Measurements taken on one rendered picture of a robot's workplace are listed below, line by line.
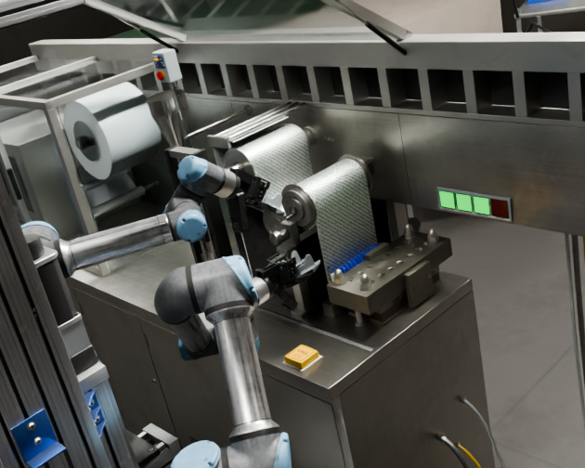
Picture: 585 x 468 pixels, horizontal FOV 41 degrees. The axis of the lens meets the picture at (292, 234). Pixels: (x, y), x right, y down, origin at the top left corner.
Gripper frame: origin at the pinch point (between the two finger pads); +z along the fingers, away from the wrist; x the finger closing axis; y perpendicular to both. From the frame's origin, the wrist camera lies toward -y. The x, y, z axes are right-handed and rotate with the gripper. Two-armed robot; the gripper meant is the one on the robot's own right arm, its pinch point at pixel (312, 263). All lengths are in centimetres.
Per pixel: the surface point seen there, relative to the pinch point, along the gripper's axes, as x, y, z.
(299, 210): 2.5, 16.4, 1.5
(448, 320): -26.6, -26.9, 26.2
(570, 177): -64, 21, 36
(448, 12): 289, -32, 458
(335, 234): -1.0, 5.1, 10.4
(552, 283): 33, -109, 182
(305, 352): -11.5, -16.5, -19.0
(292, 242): 7.1, 5.6, -0.3
